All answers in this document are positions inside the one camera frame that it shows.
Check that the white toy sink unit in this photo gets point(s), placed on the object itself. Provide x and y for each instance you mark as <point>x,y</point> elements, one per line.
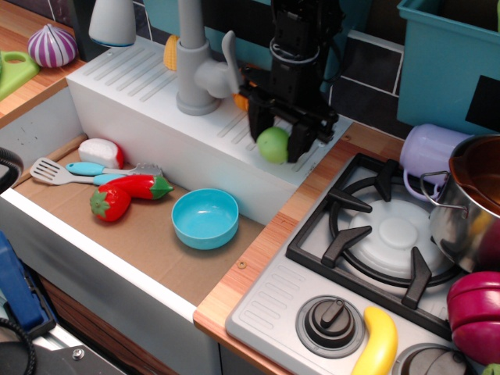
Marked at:
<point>128,96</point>

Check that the red toy strawberry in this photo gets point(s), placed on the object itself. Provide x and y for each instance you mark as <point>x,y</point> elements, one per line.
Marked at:
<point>109,203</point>

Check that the magenta toy fruit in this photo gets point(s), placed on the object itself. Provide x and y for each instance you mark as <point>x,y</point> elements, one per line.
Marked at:
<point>473,315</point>

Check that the yellow toy corn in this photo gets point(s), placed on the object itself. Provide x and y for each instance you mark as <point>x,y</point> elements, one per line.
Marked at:
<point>170,53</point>

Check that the red white toy radish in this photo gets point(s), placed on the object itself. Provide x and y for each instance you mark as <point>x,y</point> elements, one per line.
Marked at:
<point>102,152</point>

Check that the purple striped toy onion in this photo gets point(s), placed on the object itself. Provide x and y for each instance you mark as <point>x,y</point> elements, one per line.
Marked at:
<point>52,47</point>

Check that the orange toy pumpkin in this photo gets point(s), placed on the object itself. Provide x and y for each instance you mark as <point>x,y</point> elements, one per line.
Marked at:
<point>240,100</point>

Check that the grey slotted toy spatula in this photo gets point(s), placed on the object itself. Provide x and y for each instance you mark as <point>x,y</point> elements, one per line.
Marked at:
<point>51,172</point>

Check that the white grey lamp shade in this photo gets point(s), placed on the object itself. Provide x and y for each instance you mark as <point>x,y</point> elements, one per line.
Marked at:
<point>113,23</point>

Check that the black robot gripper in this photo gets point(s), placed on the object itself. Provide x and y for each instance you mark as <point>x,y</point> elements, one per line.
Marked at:
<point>291,91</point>

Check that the steel cooking pot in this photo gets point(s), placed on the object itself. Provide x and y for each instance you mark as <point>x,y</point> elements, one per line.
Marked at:
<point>464,222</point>

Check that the black stove burner grate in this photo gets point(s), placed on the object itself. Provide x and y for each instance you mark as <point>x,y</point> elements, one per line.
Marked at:
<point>370,236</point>

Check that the grey toy stove top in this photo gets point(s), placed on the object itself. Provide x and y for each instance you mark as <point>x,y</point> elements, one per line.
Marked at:
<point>265,318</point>

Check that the grey toy faucet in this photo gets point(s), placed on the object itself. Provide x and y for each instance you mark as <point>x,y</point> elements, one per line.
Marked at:
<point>202,81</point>

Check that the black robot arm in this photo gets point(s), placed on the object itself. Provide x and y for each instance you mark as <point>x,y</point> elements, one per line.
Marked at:
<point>304,33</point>

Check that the blue clamp tool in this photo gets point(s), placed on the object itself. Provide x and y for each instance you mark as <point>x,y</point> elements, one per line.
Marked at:
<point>25,303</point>

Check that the yellow toy banana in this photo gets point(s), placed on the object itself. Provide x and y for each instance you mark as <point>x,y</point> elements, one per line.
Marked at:
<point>379,354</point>

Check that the grey stove knob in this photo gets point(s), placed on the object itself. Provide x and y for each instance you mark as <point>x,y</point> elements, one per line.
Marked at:
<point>431,359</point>
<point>330,327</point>

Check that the small green toy piece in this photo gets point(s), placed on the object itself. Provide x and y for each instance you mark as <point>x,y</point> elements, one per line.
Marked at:
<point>491,369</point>

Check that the green plastic cutting board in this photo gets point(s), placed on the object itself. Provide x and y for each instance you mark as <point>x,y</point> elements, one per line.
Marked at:
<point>17,68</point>

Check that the brown cardboard sheet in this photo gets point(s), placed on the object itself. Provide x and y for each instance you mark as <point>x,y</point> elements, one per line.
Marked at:
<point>144,236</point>

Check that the teal plastic bin right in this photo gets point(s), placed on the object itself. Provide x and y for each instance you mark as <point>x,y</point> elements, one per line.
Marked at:
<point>450,71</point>

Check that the light blue plastic bowl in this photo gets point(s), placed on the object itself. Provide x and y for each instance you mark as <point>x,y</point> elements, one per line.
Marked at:
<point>205,219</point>

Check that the lilac plastic cup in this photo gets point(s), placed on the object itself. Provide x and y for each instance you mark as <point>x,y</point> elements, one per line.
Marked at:
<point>427,149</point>

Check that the red toy chili pepper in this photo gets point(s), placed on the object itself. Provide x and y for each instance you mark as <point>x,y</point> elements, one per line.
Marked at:
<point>150,187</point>

